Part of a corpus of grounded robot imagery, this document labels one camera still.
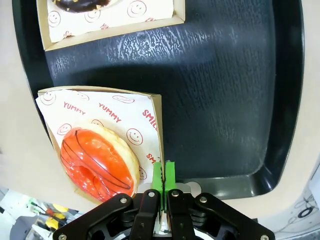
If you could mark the black plastic tray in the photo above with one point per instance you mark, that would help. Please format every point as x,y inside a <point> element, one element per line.
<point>212,100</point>

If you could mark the white printed paper liner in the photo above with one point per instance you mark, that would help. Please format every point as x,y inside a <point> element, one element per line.
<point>150,12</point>
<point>112,107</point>

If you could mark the red glazed donut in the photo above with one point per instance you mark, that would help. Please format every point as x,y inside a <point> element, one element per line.
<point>100,155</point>

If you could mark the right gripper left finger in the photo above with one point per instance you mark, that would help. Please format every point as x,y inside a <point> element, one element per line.
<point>147,207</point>

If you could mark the chocolate donut with nuts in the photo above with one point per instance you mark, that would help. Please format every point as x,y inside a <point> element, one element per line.
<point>80,5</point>

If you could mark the square cardboard box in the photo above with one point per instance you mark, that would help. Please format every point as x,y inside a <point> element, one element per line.
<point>157,120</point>
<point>42,25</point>

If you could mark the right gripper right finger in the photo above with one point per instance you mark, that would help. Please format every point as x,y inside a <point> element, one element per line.
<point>178,212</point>

